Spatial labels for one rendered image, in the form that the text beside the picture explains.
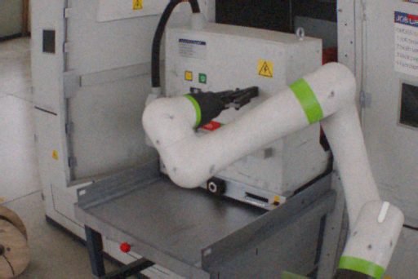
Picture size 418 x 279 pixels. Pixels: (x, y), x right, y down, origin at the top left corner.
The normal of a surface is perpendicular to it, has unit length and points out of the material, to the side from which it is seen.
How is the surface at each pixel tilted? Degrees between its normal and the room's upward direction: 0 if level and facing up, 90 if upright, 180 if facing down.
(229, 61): 90
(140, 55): 90
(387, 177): 90
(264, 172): 90
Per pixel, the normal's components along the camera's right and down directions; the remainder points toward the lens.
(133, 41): 0.61, 0.26
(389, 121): -0.66, 0.25
